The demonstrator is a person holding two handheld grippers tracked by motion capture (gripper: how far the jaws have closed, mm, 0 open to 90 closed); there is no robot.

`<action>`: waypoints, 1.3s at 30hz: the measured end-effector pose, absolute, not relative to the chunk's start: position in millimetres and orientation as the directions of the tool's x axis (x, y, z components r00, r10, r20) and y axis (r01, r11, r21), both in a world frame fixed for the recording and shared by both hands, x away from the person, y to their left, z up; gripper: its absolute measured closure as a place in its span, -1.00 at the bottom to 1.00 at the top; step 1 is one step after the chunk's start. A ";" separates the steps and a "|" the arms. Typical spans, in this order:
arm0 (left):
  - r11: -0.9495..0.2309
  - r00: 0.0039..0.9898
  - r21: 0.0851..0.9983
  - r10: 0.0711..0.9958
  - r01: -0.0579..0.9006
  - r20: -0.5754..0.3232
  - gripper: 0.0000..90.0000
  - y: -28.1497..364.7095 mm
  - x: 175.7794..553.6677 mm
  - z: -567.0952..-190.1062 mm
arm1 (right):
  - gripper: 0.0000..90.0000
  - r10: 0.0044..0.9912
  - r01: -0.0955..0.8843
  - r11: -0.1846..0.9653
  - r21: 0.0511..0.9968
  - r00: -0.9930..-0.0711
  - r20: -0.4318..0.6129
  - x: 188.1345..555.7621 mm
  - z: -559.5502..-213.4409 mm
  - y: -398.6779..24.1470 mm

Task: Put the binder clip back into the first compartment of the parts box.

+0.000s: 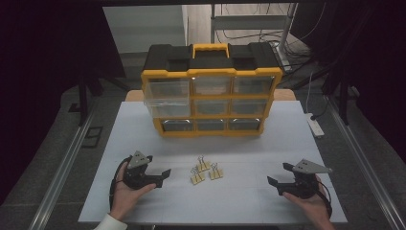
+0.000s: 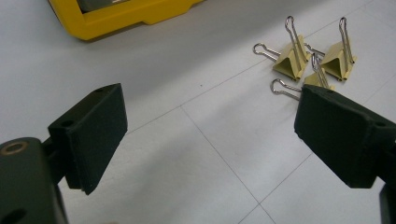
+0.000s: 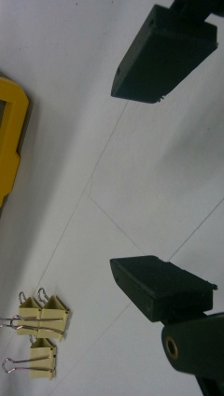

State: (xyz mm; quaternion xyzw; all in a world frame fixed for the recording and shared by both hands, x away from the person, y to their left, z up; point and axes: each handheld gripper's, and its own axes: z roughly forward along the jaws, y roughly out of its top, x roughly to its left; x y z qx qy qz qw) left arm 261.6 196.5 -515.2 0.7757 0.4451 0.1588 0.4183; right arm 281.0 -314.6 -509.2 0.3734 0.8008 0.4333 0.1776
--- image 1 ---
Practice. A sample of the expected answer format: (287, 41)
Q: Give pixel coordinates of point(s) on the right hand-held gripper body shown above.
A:
(306, 183)

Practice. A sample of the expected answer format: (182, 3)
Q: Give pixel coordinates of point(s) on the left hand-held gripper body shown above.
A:
(137, 174)

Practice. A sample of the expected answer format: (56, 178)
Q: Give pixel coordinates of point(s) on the yellow binder clip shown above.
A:
(203, 165)

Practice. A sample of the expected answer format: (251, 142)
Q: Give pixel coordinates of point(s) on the clear plastic drawer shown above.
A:
(167, 91)

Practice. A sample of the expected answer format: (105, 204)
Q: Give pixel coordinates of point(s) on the person's right hand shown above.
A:
(316, 206)

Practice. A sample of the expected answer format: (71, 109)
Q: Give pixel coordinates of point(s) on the person's left hand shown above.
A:
(124, 199)

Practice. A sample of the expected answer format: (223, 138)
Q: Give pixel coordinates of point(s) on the white power strip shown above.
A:
(315, 126)

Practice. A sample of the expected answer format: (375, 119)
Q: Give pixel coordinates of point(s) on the set of closed clear drawers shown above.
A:
(249, 107)

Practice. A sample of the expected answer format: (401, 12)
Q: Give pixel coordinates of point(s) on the wooden table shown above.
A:
(134, 96)

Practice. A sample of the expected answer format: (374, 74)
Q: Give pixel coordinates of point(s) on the black stand leg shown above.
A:
(83, 102)
(343, 102)

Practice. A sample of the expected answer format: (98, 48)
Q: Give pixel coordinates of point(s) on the yellow black drawer organizer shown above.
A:
(210, 59)

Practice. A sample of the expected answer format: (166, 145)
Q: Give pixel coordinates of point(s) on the dark curtain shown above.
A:
(38, 80)
(376, 64)

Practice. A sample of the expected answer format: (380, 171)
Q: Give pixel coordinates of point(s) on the grey metal stand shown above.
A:
(249, 22)

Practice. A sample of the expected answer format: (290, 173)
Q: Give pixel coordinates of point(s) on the aluminium floor rail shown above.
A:
(367, 166)
(60, 179)

